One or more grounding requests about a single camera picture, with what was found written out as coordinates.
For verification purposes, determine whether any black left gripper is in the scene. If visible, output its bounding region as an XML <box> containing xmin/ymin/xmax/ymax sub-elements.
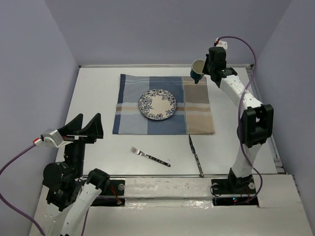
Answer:
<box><xmin>59</xmin><ymin>111</ymin><xmax>104</xmax><ymax>177</ymax></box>

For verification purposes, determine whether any teal mug cream inside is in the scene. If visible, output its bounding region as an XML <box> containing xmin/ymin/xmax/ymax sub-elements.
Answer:
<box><xmin>190</xmin><ymin>59</ymin><xmax>205</xmax><ymax>84</ymax></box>

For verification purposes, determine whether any silver fork patterned handle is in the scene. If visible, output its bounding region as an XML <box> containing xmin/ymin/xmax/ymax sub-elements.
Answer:
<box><xmin>130</xmin><ymin>147</ymin><xmax>171</xmax><ymax>167</ymax></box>

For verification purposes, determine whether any blue beige checked placemat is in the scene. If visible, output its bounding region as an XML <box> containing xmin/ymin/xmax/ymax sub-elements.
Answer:
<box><xmin>112</xmin><ymin>74</ymin><xmax>215</xmax><ymax>135</ymax></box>

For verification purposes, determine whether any blue floral ceramic plate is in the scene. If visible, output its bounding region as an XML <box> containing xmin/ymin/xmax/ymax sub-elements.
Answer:
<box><xmin>138</xmin><ymin>89</ymin><xmax>177</xmax><ymax>121</ymax></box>

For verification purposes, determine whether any silver knife patterned handle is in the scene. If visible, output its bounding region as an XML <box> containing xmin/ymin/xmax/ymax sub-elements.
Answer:
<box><xmin>189</xmin><ymin>135</ymin><xmax>204</xmax><ymax>178</ymax></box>

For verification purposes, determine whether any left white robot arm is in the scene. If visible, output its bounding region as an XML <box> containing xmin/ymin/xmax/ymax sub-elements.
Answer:
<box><xmin>41</xmin><ymin>113</ymin><xmax>110</xmax><ymax>236</ymax></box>

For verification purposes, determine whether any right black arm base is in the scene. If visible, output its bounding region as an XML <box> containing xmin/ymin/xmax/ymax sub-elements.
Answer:
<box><xmin>210</xmin><ymin>178</ymin><xmax>259</xmax><ymax>207</ymax></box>

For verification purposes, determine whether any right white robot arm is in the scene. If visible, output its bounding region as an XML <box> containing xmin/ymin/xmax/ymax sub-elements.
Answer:
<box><xmin>203</xmin><ymin>47</ymin><xmax>274</xmax><ymax>194</ymax></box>

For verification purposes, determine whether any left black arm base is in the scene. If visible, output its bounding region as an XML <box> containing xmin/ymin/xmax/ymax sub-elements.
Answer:
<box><xmin>92</xmin><ymin>178</ymin><xmax>126</xmax><ymax>207</ymax></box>

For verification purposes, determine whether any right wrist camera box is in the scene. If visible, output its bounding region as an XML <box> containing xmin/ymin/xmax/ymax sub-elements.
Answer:
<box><xmin>214</xmin><ymin>38</ymin><xmax>228</xmax><ymax>50</ymax></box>

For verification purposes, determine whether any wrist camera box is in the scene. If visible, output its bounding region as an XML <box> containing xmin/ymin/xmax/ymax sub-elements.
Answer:
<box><xmin>40</xmin><ymin>129</ymin><xmax>64</xmax><ymax>148</ymax></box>
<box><xmin>214</xmin><ymin>38</ymin><xmax>228</xmax><ymax>50</ymax></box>

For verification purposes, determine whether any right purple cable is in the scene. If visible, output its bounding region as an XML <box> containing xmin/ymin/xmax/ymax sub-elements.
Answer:
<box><xmin>219</xmin><ymin>36</ymin><xmax>264</xmax><ymax>205</ymax></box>

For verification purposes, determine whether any purple cable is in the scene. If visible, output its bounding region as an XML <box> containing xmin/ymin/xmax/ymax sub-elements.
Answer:
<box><xmin>0</xmin><ymin>144</ymin><xmax>47</xmax><ymax>236</ymax></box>
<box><xmin>219</xmin><ymin>36</ymin><xmax>264</xmax><ymax>205</ymax></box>

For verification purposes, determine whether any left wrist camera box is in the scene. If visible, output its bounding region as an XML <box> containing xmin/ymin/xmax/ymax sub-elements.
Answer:
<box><xmin>40</xmin><ymin>129</ymin><xmax>64</xmax><ymax>148</ymax></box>

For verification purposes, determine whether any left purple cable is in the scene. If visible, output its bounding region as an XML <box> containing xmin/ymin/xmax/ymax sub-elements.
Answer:
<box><xmin>0</xmin><ymin>144</ymin><xmax>47</xmax><ymax>236</ymax></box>

